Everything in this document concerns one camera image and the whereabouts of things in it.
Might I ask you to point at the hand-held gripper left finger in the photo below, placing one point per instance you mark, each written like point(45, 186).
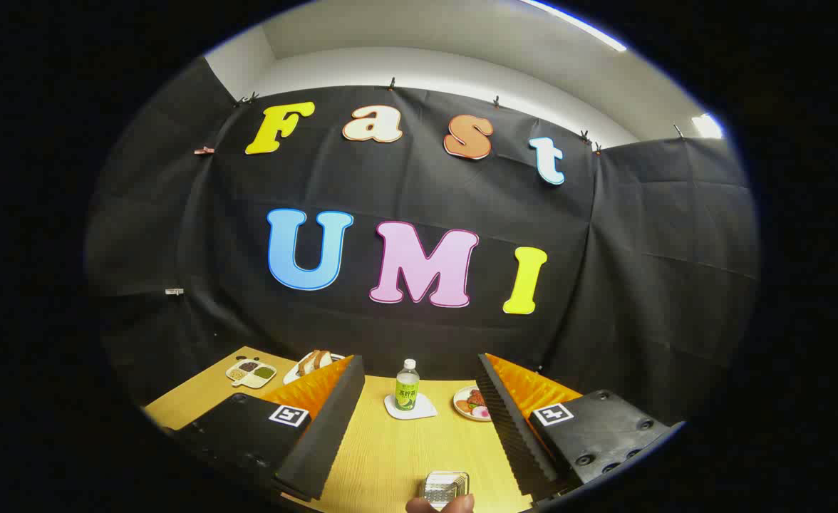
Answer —
point(326, 434)

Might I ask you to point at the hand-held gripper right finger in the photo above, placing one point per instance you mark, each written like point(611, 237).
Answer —
point(511, 434)

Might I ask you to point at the perforated metal drain basket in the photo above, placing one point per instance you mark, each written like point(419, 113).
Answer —
point(444, 486)

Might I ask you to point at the white plate with food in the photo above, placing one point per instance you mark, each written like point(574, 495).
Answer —
point(470, 405)

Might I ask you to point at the white bread tray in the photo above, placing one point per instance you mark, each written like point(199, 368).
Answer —
point(292, 373)

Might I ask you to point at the sliced brown bread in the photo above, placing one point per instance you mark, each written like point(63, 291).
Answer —
point(313, 360)

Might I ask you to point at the white square coaster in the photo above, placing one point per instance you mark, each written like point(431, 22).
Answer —
point(422, 412)

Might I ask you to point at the green label drink bottle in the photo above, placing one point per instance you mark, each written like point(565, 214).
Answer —
point(407, 385)

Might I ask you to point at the white divided condiment dish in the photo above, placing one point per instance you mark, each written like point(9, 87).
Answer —
point(251, 372)

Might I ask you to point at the black backdrop cloth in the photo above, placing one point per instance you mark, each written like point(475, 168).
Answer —
point(419, 185)

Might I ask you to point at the small ceiling light panel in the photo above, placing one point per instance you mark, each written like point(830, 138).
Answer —
point(707, 126)

